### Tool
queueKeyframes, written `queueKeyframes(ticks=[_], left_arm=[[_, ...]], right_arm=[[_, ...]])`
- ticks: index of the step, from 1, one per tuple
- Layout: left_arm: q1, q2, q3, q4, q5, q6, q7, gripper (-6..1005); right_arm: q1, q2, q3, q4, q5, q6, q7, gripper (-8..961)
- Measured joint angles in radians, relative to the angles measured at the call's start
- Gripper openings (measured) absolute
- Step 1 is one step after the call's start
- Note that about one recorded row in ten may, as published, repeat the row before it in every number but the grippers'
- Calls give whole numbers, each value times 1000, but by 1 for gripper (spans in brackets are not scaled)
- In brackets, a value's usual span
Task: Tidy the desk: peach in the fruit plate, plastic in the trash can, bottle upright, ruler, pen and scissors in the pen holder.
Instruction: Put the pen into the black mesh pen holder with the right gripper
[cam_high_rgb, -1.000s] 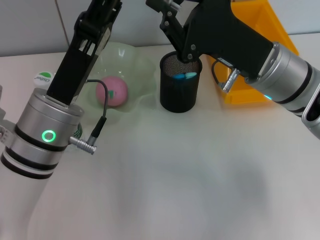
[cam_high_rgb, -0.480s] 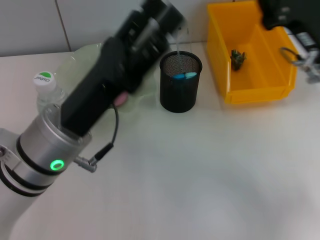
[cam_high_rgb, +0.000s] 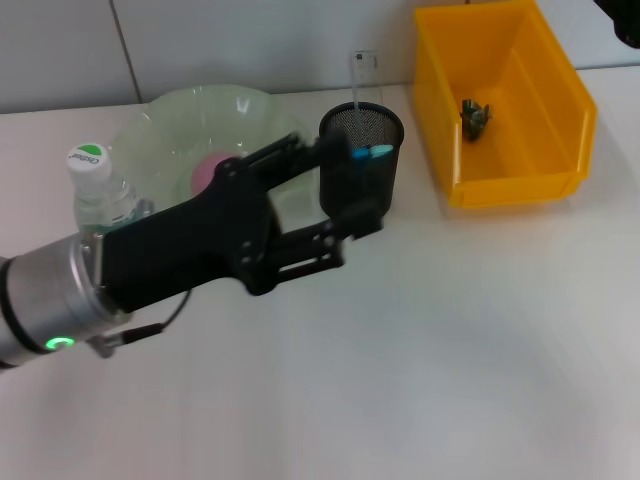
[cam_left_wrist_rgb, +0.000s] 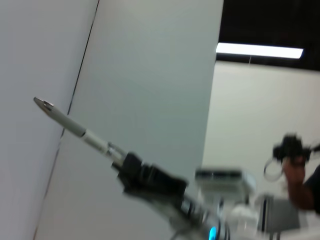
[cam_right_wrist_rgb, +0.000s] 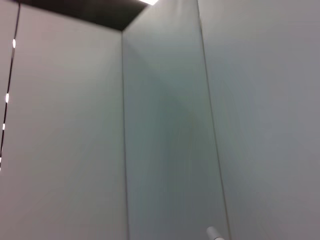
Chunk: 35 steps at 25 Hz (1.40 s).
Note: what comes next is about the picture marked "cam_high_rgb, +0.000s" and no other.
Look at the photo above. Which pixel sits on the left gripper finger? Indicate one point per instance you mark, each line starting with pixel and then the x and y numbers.
pixel 360 220

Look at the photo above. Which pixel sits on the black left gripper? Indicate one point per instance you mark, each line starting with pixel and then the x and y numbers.
pixel 200 240

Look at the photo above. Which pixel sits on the blue scissors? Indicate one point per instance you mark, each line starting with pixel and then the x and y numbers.
pixel 377 150

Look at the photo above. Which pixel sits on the transparent plastic ruler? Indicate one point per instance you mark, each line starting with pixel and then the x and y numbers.
pixel 367 75

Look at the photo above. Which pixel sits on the pink peach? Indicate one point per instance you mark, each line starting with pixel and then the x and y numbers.
pixel 205 172

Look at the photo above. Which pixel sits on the green plastic wrapper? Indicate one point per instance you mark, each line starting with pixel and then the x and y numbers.
pixel 476 120

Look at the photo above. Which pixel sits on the clear bottle with green label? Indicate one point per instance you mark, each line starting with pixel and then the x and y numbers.
pixel 100 195

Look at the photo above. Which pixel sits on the green glass fruit plate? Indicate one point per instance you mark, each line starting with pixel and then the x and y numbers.
pixel 200 115

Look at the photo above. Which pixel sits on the black mesh cup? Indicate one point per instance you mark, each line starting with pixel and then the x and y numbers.
pixel 380 185

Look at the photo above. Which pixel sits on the yellow plastic storage bin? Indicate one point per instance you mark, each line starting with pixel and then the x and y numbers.
pixel 525 160

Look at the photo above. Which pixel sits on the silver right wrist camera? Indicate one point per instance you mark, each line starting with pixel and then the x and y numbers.
pixel 627 17

